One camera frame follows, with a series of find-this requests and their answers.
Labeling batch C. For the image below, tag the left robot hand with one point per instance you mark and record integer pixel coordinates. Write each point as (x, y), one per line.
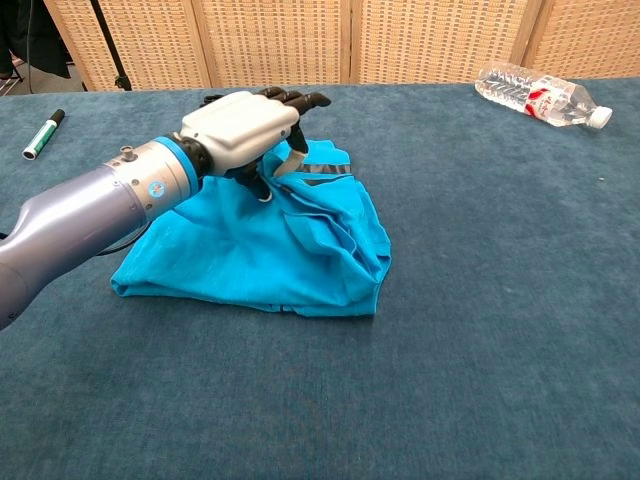
(240, 125)

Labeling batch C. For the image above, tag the blue printed t-shirt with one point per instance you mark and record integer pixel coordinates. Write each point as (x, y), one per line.
(250, 260)

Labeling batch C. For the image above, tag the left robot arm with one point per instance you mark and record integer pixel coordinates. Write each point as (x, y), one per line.
(75, 215)

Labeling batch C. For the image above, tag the woven wooden folding screen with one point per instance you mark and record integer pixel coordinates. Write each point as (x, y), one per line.
(275, 40)

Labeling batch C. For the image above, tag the black tripod stand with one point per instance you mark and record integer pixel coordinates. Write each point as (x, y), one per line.
(112, 55)

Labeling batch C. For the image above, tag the green white marker pen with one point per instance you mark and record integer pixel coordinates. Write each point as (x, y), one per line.
(45, 132)

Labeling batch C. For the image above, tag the person in black clothes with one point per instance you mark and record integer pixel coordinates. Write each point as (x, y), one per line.
(35, 40)

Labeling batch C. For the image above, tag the blue carpet table cover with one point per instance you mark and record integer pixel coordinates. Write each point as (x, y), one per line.
(300, 390)

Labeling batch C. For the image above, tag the clear plastic water bottle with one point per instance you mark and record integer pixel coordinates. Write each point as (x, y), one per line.
(520, 90)

